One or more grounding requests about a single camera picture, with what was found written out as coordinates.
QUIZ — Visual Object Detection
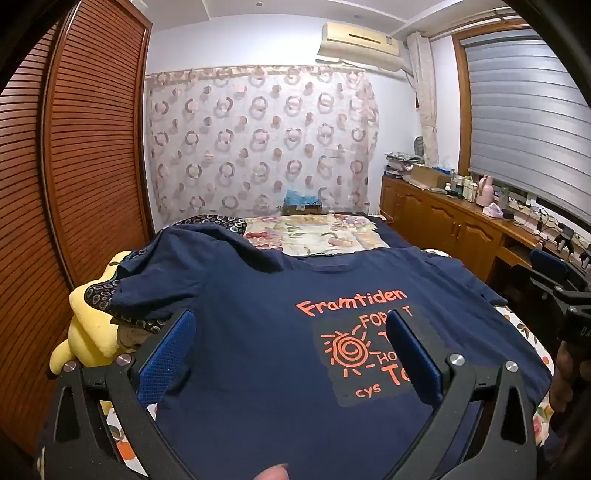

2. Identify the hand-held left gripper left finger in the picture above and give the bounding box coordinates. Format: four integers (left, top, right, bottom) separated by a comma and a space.
37, 309, 197, 480

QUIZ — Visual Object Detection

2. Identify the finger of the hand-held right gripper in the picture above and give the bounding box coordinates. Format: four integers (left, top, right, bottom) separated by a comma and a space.
508, 249, 578, 301

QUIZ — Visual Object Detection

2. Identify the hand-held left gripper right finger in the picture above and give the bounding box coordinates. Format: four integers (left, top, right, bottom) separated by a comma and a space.
385, 311, 555, 480

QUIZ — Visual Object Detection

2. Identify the navy blue t-shirt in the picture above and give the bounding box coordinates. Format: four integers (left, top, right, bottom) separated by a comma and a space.
111, 224, 555, 480

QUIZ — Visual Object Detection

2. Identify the yellow plush toy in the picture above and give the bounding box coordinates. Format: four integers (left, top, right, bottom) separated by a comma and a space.
48, 251, 134, 411

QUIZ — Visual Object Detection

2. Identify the wooden sideboard cabinet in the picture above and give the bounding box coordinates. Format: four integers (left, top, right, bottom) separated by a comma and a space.
379, 175, 578, 287

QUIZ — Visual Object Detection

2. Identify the group of small bottles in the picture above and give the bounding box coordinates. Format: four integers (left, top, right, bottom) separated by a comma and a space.
443, 171, 476, 201

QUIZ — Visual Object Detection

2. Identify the open cardboard box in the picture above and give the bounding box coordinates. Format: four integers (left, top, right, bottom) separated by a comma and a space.
409, 165, 451, 189

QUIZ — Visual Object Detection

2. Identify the grey window blind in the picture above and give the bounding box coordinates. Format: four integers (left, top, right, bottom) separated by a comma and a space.
459, 30, 591, 213

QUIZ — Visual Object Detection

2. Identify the floral quilt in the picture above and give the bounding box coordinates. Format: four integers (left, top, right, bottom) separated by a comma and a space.
242, 213, 393, 257

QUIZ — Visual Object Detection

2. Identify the stack of folded cloths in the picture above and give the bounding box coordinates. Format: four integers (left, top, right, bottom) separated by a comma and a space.
383, 151, 423, 178

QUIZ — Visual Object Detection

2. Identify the cardboard box with blue contents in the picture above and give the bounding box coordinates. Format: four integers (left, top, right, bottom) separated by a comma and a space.
283, 189, 324, 215

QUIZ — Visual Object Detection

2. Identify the tied beige side curtain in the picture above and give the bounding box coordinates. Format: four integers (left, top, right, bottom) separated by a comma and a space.
409, 32, 439, 167

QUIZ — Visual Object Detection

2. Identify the wooden louvered wardrobe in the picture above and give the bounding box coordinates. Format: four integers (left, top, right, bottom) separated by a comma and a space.
0, 0, 155, 453

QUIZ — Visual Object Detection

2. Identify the dark ring-patterned pillow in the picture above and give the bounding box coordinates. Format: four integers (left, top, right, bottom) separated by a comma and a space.
85, 213, 252, 335

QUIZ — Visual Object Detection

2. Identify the ring-patterned sheer curtain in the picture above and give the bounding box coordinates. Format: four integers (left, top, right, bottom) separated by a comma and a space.
145, 65, 382, 227

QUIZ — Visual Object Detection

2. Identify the wall air conditioner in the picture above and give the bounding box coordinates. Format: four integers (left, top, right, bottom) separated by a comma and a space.
316, 21, 404, 72

